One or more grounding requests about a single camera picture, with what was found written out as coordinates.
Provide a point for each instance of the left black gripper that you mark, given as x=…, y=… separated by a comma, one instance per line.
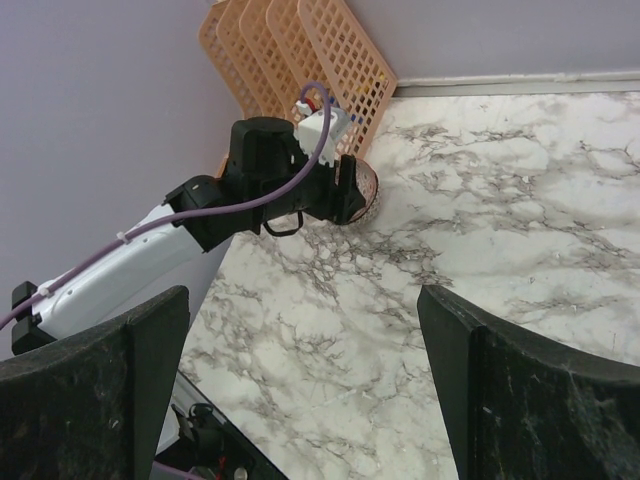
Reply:
x=264, y=156

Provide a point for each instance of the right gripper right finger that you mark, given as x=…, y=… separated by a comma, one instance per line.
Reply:
x=518, y=405

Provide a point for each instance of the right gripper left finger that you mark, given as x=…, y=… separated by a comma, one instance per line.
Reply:
x=92, y=406

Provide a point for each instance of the pink patterned bowl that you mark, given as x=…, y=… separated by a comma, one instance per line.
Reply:
x=369, y=186

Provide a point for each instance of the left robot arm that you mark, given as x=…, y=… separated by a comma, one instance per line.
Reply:
x=184, y=226

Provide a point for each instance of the orange plastic file organizer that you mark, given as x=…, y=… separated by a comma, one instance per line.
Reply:
x=266, y=51

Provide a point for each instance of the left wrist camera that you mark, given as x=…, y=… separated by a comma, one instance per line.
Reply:
x=309, y=132

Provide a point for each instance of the aluminium frame rail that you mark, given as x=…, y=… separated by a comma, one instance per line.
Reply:
x=517, y=84

